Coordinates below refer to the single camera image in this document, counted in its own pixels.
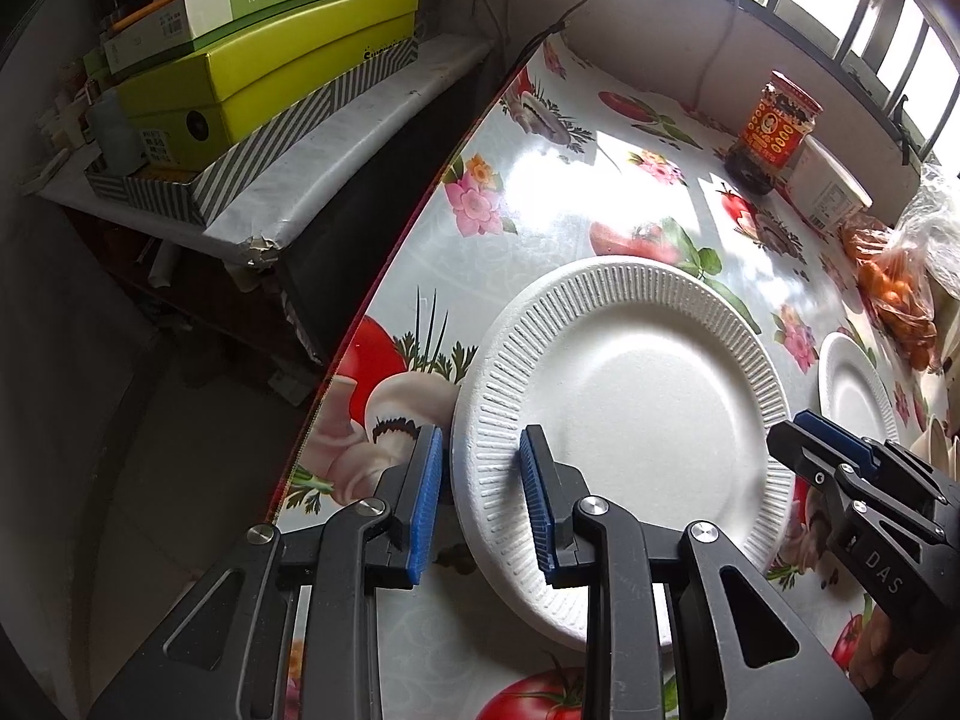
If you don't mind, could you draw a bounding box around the large white paper plate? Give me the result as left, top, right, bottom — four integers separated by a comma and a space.
450, 255, 796, 653

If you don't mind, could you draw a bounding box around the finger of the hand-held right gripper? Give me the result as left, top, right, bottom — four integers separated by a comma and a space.
766, 420, 946, 545
793, 409, 938, 496

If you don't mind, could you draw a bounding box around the yellow-green cardboard box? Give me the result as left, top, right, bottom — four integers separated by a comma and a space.
112, 0, 421, 170

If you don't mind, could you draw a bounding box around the metal window frame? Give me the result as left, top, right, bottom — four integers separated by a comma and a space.
675, 0, 960, 166

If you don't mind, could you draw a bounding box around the white and green flat box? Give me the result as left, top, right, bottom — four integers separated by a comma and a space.
101, 0, 380, 76

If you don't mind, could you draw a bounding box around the white cable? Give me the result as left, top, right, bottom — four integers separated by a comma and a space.
694, 0, 743, 110

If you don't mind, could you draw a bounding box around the small white paper plate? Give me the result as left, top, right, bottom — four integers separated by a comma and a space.
817, 331, 901, 443

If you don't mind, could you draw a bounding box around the black window latch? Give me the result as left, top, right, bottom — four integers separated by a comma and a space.
896, 94, 922, 166

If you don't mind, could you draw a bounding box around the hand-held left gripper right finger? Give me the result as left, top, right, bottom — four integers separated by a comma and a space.
519, 424, 875, 720

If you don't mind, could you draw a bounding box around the plastic bag of oranges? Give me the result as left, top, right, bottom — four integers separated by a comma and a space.
840, 165, 960, 376

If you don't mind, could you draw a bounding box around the beige paper bowl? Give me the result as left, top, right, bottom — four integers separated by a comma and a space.
926, 412, 960, 481

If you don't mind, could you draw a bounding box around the white plastic tub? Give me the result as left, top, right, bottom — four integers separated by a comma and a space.
784, 141, 875, 233

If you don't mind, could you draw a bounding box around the grey striped cardboard box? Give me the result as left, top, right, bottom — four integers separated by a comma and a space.
84, 37, 421, 227

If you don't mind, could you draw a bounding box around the grey covered side cabinet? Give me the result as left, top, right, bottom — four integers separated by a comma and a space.
37, 34, 496, 361

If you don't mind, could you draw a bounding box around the floral vegetable print tablecloth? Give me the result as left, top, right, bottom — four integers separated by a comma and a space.
266, 37, 960, 720

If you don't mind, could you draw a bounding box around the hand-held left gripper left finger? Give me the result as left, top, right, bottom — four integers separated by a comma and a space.
88, 424, 445, 720

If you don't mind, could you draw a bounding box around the pale blue container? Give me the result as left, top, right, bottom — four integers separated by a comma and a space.
90, 86, 145, 175

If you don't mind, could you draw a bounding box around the red label sauce jar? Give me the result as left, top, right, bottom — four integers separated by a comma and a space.
724, 69, 822, 196

